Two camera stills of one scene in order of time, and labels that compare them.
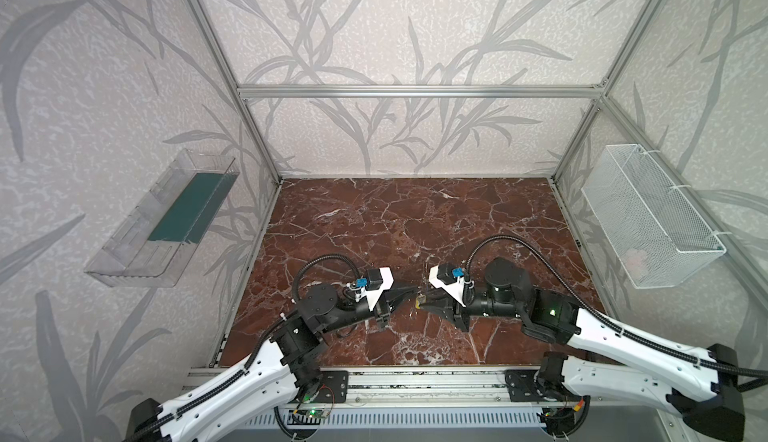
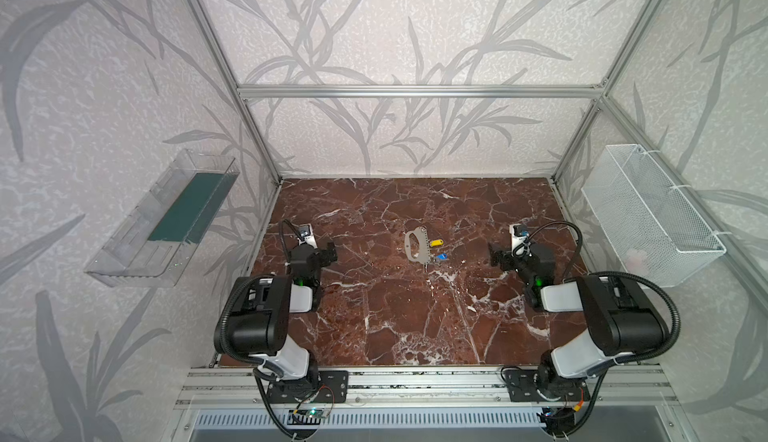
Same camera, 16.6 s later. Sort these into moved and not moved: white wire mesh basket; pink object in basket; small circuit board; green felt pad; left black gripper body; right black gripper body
Moved: right black gripper body; left black gripper body
Not moved: small circuit board; pink object in basket; white wire mesh basket; green felt pad
